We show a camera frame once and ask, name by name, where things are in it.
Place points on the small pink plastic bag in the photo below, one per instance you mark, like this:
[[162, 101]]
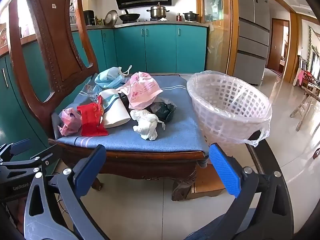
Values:
[[70, 122]]

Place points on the blue seat cushion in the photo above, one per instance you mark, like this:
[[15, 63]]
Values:
[[162, 135]]

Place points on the cardboard box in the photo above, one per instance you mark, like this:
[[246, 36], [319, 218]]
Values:
[[207, 182]]

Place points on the steel pot with lid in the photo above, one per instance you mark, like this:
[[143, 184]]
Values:
[[158, 12]]

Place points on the grey refrigerator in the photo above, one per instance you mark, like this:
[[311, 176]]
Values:
[[252, 30]]

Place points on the wood framed glass door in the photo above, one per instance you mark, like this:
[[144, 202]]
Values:
[[217, 35]]

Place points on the wooden stool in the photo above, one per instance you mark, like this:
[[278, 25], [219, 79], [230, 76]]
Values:
[[303, 105]]

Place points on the bunch of green leaves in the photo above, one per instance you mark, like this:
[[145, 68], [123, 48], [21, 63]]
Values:
[[162, 111]]

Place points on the red jar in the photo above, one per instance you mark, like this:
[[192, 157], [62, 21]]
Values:
[[179, 17]]

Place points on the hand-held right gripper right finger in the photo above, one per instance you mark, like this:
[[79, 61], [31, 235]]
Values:
[[225, 171]]

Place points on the white plastic lattice basket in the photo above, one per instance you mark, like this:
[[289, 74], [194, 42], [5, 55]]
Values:
[[225, 120]]

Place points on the pink cloth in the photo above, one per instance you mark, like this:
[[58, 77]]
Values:
[[300, 77]]

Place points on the red packet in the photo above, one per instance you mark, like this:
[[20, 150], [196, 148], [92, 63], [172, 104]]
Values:
[[90, 122]]

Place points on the steel pan lid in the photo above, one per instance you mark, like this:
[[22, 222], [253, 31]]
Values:
[[111, 17]]

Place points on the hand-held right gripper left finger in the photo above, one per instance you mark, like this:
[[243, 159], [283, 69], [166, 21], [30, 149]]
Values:
[[90, 171]]

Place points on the clear plastic bag with label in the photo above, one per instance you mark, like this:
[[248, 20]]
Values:
[[92, 93]]

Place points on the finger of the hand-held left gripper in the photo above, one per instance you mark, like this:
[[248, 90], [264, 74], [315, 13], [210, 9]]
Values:
[[30, 163], [21, 147]]

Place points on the dish rack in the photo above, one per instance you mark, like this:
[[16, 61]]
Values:
[[73, 18]]

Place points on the black curved rim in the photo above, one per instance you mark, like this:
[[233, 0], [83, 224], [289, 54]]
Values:
[[258, 142]]

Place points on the black air fryer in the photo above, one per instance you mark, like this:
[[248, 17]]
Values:
[[89, 17]]

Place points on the large pink plastic bag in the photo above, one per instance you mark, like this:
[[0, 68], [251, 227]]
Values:
[[142, 90]]

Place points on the white medicine box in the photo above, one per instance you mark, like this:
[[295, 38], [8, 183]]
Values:
[[116, 115]]

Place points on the black wok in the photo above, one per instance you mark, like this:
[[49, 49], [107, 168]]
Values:
[[129, 17]]

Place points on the carved wooden chair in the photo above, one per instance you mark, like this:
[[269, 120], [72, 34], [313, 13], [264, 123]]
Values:
[[57, 42]]

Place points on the white plastic waste basket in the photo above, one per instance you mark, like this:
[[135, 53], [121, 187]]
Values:
[[260, 136]]

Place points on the blue face mask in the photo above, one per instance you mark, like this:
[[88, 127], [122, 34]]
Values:
[[110, 78]]

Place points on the grey kitchen countertop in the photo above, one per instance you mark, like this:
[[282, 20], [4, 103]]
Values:
[[150, 23]]

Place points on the brown wooden door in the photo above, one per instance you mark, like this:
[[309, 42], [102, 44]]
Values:
[[276, 45]]

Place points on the black casserole pot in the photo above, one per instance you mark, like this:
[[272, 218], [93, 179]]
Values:
[[191, 16]]

